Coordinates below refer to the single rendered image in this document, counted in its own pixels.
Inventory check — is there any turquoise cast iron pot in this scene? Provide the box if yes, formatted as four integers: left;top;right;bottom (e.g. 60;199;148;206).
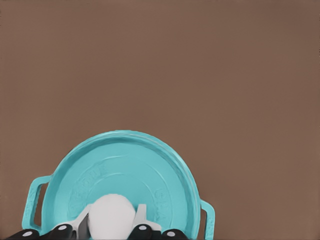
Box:
22;174;216;240

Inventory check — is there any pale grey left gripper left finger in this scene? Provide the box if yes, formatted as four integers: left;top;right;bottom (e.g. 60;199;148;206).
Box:
48;203;93;240

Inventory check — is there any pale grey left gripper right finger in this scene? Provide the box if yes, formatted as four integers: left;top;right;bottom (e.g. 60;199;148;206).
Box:
129;203;163;240

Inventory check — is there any turquoise lid with white knob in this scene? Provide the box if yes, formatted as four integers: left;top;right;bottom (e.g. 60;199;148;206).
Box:
41;129;202;240

